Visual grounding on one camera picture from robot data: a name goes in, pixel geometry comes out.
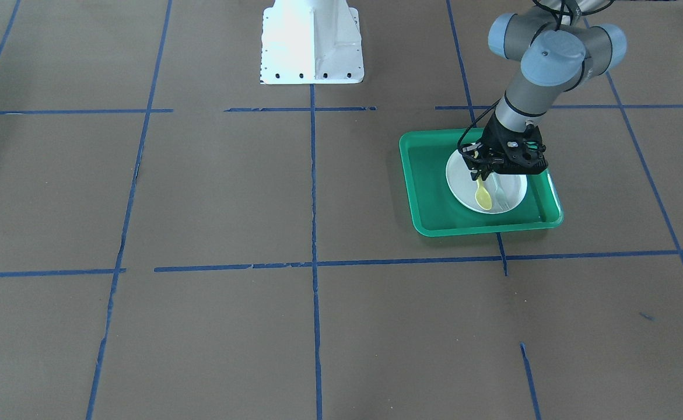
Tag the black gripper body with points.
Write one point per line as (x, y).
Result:
(494, 135)

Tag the yellow plastic spoon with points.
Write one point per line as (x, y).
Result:
(482, 195)

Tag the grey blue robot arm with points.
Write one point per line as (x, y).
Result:
(556, 55)

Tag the white round plate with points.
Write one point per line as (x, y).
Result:
(463, 188)

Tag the pale green plastic fork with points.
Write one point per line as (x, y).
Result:
(499, 193)

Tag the green plastic tray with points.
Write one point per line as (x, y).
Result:
(434, 210)

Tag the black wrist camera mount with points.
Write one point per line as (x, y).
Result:
(534, 157)

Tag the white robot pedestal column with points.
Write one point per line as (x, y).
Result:
(304, 42)

